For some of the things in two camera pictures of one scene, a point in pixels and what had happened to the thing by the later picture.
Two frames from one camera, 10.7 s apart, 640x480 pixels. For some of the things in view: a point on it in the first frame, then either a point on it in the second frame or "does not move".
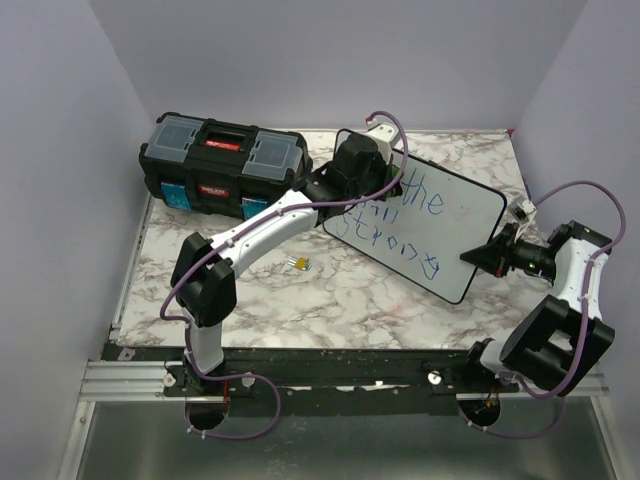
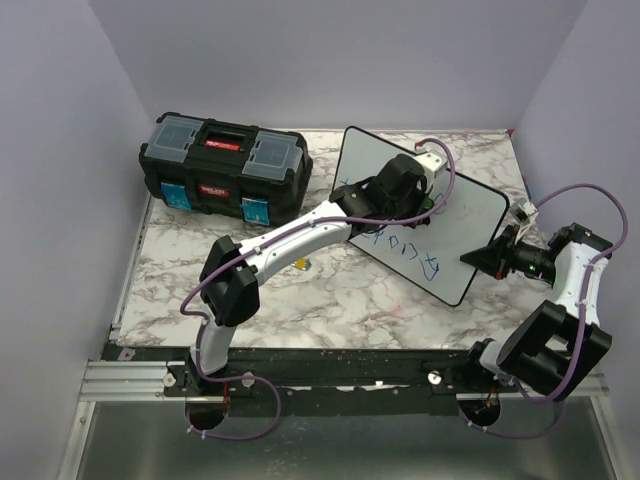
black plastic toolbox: (218, 167) does not move
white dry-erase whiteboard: (423, 226) does not move
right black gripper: (493, 256) does not move
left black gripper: (381, 165) to (419, 193)
